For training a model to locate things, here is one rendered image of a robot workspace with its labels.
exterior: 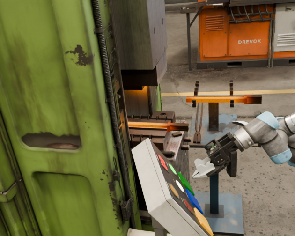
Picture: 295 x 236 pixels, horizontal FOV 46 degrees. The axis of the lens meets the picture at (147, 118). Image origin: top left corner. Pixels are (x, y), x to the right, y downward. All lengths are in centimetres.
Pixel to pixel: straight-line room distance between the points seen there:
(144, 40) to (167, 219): 70
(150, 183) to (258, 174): 204
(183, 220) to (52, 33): 77
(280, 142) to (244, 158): 192
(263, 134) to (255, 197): 157
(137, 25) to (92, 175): 63
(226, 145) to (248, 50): 398
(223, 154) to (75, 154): 58
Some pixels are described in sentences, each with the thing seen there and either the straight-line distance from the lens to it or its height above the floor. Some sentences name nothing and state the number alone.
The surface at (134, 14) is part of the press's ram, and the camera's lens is 138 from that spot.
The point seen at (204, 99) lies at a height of 99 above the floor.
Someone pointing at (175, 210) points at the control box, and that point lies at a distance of 104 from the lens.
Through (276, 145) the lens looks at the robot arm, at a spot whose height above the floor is 115.
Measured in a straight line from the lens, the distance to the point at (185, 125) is 171.
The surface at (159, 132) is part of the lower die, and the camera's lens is 171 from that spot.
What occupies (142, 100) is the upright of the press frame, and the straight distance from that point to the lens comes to 197.
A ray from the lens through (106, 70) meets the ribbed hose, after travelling 128.
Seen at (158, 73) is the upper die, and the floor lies 132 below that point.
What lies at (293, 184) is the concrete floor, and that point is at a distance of 302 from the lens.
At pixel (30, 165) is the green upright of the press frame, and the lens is 158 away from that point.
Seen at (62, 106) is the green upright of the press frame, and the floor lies 129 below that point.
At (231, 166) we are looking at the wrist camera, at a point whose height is 107.
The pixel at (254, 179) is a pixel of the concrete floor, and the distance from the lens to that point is 301.
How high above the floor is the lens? 187
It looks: 28 degrees down
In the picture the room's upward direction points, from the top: 6 degrees counter-clockwise
